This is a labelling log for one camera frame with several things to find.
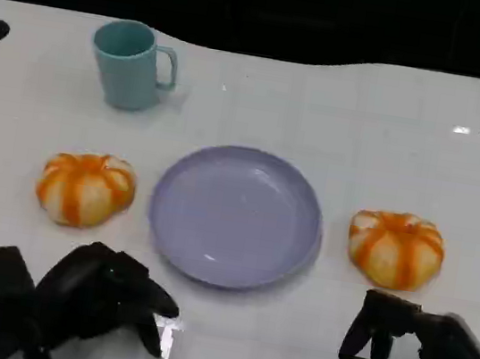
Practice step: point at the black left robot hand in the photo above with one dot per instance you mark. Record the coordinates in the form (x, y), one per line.
(83, 291)

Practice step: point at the orange and white bread roll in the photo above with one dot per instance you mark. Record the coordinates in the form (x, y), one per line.
(83, 197)
(394, 252)

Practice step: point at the lilac plate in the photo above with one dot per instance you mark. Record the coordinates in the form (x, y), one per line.
(234, 219)

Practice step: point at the pale green mug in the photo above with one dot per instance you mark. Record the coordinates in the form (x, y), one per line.
(122, 76)

